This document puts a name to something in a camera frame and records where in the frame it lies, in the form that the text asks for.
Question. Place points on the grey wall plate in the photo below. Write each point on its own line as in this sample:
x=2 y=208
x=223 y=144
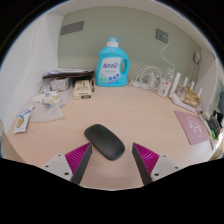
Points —
x=72 y=28

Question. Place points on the silver foil packet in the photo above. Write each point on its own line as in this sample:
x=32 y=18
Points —
x=60 y=85

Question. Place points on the small beige box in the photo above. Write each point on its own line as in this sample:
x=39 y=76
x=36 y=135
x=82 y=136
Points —
x=82 y=90

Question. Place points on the stack of papers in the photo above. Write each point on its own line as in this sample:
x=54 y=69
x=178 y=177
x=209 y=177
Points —
x=66 y=73

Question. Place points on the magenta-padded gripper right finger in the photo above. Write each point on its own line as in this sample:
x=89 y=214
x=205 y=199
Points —
x=148 y=160

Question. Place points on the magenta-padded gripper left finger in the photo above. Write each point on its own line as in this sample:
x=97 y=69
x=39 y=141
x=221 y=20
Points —
x=76 y=160

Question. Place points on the white desk divider panel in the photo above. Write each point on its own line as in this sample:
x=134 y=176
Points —
x=208 y=80

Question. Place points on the white and yellow wrapper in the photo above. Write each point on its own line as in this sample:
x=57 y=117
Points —
x=50 y=99

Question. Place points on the white router with antennas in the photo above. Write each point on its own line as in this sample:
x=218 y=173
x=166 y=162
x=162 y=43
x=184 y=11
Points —
x=176 y=96

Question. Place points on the blue and yellow packet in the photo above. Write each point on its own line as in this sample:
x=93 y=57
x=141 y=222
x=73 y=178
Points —
x=22 y=120

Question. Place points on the black and grey pouch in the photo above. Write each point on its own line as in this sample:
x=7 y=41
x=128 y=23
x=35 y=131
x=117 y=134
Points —
x=215 y=125

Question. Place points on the pink mouse pad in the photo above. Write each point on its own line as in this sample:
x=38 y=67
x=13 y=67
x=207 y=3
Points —
x=192 y=128

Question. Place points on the clear plastic bag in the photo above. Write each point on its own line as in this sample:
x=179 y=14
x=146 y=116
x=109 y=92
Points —
x=46 y=113

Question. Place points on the rubber band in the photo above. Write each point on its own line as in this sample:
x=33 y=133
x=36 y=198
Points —
x=30 y=126

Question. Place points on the black computer mouse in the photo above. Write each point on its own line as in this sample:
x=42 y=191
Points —
x=105 y=141

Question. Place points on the grey wall outlet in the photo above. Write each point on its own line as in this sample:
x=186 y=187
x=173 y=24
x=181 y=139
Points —
x=162 y=35

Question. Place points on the black pen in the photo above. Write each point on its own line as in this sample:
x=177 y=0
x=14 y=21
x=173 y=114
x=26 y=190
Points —
x=93 y=86

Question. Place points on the blue detergent bottle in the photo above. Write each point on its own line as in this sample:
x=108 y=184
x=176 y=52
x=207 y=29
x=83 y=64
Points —
x=110 y=66

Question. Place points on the wall outlet with charger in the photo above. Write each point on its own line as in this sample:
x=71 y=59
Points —
x=196 y=57

